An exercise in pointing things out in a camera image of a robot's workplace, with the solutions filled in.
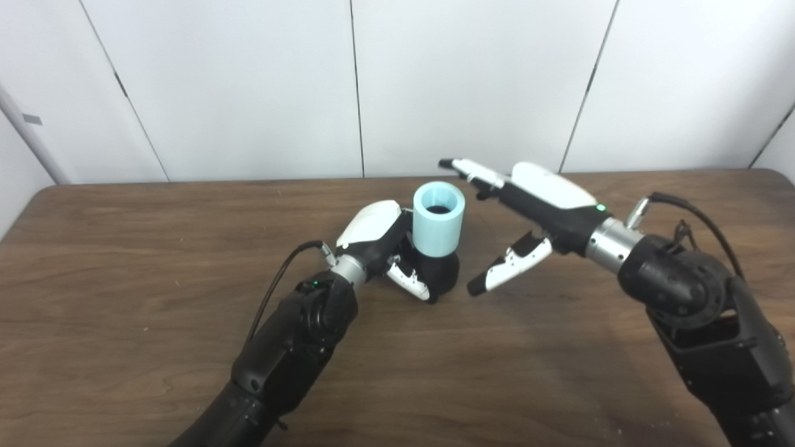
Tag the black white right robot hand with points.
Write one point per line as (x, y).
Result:
(559, 208)

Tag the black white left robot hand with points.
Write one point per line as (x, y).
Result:
(372, 236)

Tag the black funnel-shaped nozzle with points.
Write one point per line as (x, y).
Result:
(441, 273)

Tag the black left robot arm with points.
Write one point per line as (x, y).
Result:
(292, 347)

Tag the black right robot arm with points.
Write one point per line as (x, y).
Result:
(683, 285)

